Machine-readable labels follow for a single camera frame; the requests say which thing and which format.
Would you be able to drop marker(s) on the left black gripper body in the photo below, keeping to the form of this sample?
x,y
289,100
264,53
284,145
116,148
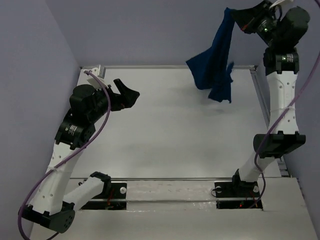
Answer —
x,y
116,99

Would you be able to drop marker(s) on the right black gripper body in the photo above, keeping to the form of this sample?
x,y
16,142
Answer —
x,y
263,23

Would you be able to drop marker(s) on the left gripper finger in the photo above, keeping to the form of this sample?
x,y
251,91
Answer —
x,y
129,97
120,86

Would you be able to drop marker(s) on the blue t shirt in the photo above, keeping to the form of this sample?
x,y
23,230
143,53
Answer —
x,y
211,69

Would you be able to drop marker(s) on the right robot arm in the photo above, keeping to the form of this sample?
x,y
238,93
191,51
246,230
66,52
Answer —
x,y
282,64

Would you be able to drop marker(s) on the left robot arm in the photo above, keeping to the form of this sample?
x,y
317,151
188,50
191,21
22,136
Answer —
x,y
51,207

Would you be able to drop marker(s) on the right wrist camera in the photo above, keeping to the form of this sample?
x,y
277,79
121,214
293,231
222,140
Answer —
x,y
281,3

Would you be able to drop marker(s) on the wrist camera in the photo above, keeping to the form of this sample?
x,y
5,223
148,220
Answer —
x,y
97,70
281,3

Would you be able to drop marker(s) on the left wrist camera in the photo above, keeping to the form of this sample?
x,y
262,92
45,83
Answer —
x,y
97,70

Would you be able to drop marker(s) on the aluminium rail back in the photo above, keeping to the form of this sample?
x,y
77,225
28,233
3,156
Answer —
x,y
236,67

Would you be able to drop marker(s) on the aluminium rail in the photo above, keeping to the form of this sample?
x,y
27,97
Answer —
x,y
236,67
183,178

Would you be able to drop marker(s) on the aluminium rail front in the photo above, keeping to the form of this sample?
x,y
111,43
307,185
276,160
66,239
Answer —
x,y
183,178

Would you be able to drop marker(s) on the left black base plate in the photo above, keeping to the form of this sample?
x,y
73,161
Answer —
x,y
114,200

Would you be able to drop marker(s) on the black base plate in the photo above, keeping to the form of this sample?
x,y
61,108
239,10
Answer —
x,y
114,200
234,197

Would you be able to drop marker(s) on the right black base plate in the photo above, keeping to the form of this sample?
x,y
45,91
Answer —
x,y
234,197

